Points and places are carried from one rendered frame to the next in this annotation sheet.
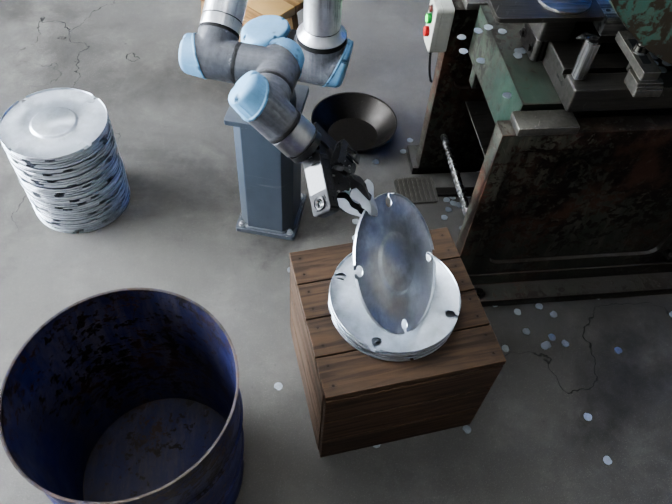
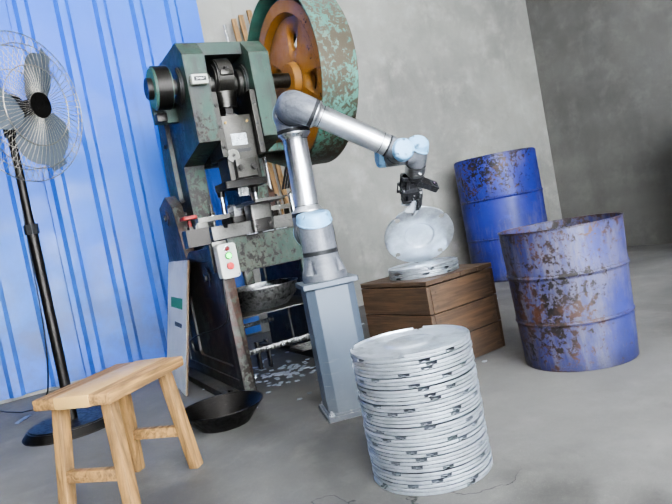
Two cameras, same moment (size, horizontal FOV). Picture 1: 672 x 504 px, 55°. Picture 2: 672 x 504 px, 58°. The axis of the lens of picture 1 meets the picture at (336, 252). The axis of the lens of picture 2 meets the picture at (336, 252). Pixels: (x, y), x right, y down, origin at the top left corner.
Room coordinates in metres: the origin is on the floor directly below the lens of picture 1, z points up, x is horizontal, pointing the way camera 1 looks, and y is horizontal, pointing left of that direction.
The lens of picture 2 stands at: (1.87, 2.16, 0.64)
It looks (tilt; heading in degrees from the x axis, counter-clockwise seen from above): 3 degrees down; 253
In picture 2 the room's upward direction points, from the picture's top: 11 degrees counter-clockwise
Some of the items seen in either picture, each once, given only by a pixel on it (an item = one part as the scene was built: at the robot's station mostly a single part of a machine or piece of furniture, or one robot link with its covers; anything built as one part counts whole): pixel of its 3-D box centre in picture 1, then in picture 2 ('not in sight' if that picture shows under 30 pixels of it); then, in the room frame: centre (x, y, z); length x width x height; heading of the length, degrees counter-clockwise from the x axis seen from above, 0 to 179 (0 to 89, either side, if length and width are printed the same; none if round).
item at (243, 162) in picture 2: not in sight; (237, 147); (1.38, -0.55, 1.04); 0.17 x 0.15 x 0.30; 101
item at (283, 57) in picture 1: (270, 68); (392, 155); (0.96, 0.15, 0.83); 0.11 x 0.11 x 0.08; 82
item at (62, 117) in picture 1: (53, 122); (409, 341); (1.31, 0.81, 0.32); 0.29 x 0.29 x 0.01
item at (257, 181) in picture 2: not in sight; (241, 187); (1.39, -0.59, 0.86); 0.20 x 0.16 x 0.05; 11
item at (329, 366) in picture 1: (383, 341); (431, 314); (0.79, -0.14, 0.18); 0.40 x 0.38 x 0.35; 108
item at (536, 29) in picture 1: (534, 24); (261, 214); (1.36, -0.41, 0.72); 0.25 x 0.14 x 0.14; 101
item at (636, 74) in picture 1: (641, 52); (280, 204); (1.22, -0.62, 0.76); 0.17 x 0.06 x 0.10; 11
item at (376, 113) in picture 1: (353, 127); (223, 413); (1.71, -0.02, 0.04); 0.30 x 0.30 x 0.07
